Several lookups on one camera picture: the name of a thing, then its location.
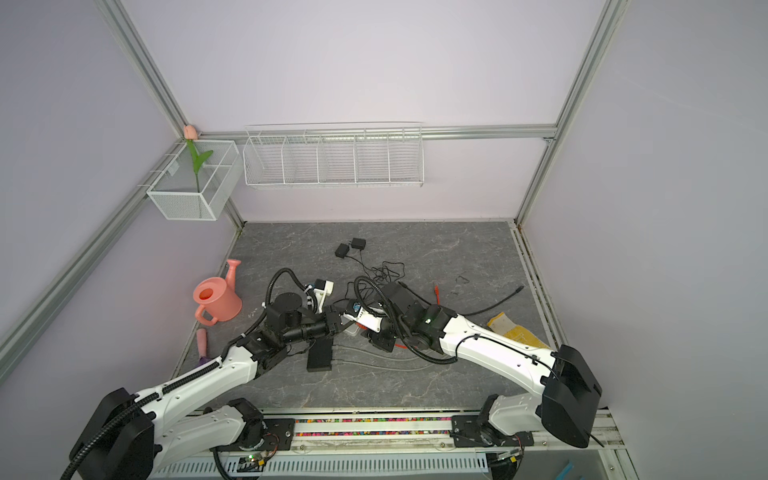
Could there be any black network switch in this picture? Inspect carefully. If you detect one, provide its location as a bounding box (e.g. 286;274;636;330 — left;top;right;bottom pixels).
306;337;334;373

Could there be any thin black power cable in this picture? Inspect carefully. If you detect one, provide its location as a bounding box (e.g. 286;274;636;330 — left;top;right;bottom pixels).
332;281;373;319
347;248;408;286

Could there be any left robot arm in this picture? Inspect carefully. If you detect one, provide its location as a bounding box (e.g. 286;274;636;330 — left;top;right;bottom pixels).
61;268;341;479

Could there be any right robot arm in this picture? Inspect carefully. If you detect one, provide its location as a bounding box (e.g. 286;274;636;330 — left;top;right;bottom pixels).
352;276;602;448

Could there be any black power adapter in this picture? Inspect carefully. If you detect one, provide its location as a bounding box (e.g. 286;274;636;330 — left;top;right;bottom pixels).
334;243;350;259
350;238;367;251

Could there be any yellow work glove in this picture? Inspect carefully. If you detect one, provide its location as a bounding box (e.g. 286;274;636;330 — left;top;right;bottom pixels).
487;312;550;349

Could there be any pink watering can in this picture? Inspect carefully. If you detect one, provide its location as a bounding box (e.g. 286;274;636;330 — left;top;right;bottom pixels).
193;259;243;327

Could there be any purple garden trowel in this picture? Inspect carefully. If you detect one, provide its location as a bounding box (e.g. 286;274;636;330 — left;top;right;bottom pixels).
196;328;210;366

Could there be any artificial tulip flower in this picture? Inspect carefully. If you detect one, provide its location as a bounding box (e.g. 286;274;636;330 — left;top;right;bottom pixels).
183;125;213;193

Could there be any grey ethernet cable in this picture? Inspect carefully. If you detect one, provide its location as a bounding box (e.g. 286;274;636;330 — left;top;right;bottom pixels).
332;344;433;373

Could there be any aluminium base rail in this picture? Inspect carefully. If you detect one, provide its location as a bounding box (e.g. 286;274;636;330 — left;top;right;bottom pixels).
137;407;628;480

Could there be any long white wire basket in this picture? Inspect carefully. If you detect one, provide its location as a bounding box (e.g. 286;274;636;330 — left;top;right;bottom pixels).
243;122;425;188

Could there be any small white wire basket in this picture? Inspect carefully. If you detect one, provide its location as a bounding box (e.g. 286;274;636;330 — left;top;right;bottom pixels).
147;140;244;221

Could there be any aluminium frame rail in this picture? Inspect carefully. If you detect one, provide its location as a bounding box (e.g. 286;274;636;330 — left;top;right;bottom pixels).
1;1;628;380

